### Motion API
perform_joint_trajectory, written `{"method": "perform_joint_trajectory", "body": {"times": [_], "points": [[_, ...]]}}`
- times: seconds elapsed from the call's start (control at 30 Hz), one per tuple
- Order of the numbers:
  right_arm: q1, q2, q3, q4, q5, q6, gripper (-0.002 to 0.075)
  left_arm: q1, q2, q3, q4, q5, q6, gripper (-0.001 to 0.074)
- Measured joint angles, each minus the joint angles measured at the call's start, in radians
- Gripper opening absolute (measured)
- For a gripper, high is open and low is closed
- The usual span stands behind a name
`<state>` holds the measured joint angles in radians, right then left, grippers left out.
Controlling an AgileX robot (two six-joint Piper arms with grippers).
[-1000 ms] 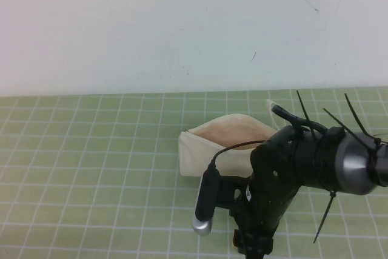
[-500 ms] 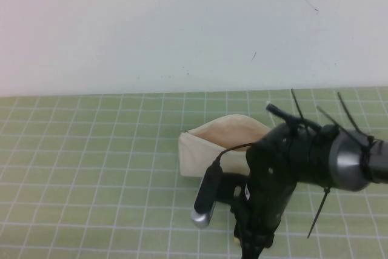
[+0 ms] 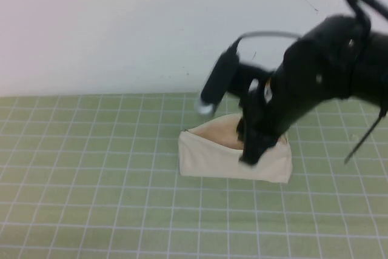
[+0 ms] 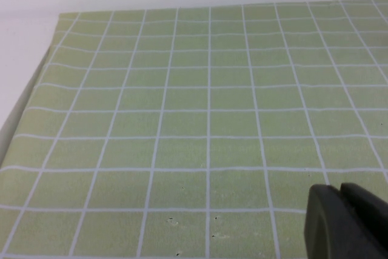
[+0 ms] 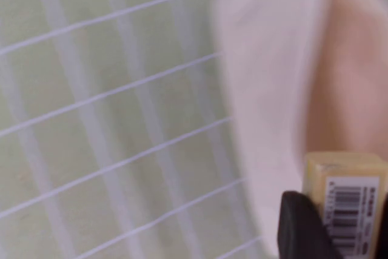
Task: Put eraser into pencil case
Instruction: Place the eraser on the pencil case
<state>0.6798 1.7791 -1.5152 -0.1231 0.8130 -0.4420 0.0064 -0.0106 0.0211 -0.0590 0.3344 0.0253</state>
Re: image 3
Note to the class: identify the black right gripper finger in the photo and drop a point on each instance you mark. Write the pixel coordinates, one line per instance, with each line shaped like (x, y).
(242, 131)
(254, 151)

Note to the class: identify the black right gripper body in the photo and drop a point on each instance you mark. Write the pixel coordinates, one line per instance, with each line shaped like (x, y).
(257, 110)

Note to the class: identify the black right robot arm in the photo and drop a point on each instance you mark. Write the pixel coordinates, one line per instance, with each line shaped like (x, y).
(318, 74)

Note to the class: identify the cream fabric pencil case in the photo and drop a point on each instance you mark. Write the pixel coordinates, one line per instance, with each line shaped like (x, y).
(218, 162)

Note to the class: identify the green white-grid tablecloth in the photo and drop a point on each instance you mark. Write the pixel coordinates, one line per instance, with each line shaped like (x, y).
(91, 180)

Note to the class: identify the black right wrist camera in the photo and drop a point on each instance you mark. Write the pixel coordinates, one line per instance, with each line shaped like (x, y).
(219, 83)

